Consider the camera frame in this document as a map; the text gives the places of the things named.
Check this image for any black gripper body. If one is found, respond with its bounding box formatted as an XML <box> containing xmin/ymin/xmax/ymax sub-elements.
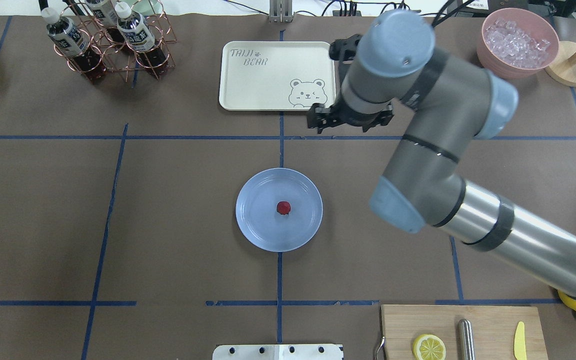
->
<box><xmin>306</xmin><ymin>100</ymin><xmax>394</xmax><ymax>134</ymax></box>

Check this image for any red strawberry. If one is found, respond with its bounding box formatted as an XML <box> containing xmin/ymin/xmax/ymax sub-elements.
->
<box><xmin>276</xmin><ymin>200</ymin><xmax>291</xmax><ymax>215</ymax></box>

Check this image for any blue plate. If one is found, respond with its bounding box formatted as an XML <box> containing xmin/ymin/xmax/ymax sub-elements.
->
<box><xmin>235</xmin><ymin>167</ymin><xmax>323</xmax><ymax>253</ymax></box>

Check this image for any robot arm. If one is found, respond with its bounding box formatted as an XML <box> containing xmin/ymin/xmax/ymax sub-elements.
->
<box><xmin>307</xmin><ymin>9</ymin><xmax>576</xmax><ymax>310</ymax></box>

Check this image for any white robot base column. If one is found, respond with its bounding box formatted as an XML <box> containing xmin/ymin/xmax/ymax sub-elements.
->
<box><xmin>212</xmin><ymin>343</ymin><xmax>345</xmax><ymax>360</ymax></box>

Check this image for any cream bear tray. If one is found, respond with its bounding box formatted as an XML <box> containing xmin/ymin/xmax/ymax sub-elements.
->
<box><xmin>218</xmin><ymin>41</ymin><xmax>338</xmax><ymax>112</ymax></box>

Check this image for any dark drink bottle back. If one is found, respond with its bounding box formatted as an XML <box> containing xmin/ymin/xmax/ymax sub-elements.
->
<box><xmin>114</xmin><ymin>1</ymin><xmax>168</xmax><ymax>76</ymax></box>

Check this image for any dark drink bottle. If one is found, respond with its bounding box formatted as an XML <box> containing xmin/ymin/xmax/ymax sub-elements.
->
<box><xmin>114</xmin><ymin>1</ymin><xmax>168</xmax><ymax>76</ymax></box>
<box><xmin>40</xmin><ymin>7</ymin><xmax>106</xmax><ymax>82</ymax></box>
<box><xmin>84</xmin><ymin>0</ymin><xmax>126</xmax><ymax>46</ymax></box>

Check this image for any pink bowl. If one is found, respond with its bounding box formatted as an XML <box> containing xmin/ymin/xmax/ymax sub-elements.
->
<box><xmin>477</xmin><ymin>7</ymin><xmax>559</xmax><ymax>79</ymax></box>

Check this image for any dark drink bottle left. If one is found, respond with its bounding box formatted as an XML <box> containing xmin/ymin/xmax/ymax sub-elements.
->
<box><xmin>84</xmin><ymin>0</ymin><xmax>126</xmax><ymax>46</ymax></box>

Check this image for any lemon half slice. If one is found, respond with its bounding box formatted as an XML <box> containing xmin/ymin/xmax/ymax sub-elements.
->
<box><xmin>411</xmin><ymin>333</ymin><xmax>447</xmax><ymax>360</ymax></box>

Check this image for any round wooden board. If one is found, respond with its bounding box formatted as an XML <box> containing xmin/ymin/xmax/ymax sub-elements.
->
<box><xmin>545</xmin><ymin>41</ymin><xmax>576</xmax><ymax>87</ymax></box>

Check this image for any dark drink bottle front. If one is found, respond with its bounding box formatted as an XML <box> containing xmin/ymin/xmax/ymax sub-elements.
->
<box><xmin>40</xmin><ymin>7</ymin><xmax>106</xmax><ymax>82</ymax></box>

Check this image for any wooden cutting board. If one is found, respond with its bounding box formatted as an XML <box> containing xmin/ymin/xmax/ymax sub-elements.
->
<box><xmin>381</xmin><ymin>304</ymin><xmax>549</xmax><ymax>360</ymax></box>

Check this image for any yellow plastic knife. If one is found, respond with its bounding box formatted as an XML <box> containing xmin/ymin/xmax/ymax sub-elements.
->
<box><xmin>513</xmin><ymin>321</ymin><xmax>527</xmax><ymax>360</ymax></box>

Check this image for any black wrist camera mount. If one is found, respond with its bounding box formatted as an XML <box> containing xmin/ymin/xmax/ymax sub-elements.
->
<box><xmin>327</xmin><ymin>34</ymin><xmax>362</xmax><ymax>62</ymax></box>

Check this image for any copper wire bottle rack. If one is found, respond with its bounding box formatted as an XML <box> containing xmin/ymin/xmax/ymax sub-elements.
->
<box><xmin>53</xmin><ymin>0</ymin><xmax>178</xmax><ymax>84</ymax></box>

